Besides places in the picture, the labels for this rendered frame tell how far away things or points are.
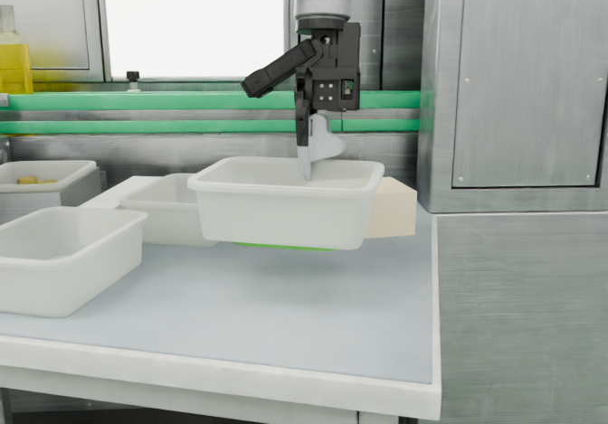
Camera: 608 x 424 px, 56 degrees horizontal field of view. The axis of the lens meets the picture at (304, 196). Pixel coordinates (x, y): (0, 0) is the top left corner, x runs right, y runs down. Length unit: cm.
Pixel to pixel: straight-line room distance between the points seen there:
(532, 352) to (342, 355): 75
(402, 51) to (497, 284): 60
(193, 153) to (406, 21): 60
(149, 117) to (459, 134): 63
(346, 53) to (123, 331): 44
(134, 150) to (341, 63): 60
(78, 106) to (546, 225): 97
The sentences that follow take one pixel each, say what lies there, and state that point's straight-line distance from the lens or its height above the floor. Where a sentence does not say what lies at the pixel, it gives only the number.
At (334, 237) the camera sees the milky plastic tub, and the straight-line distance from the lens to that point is 65.
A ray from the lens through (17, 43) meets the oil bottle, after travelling 134.
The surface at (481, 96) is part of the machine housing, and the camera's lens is 112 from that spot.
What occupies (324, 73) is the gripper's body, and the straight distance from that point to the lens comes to 76.
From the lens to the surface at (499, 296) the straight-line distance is 122.
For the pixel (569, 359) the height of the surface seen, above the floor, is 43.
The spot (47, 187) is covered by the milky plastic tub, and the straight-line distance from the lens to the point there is 102.
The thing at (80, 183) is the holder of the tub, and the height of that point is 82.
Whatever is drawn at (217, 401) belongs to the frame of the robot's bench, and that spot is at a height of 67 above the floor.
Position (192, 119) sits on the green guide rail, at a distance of 124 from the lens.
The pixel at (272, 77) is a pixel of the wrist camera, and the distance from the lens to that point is 79.
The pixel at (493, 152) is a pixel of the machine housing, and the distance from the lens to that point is 114.
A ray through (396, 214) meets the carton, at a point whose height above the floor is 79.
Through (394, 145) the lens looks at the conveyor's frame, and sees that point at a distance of 124.
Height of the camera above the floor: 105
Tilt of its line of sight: 14 degrees down
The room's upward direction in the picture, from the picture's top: straight up
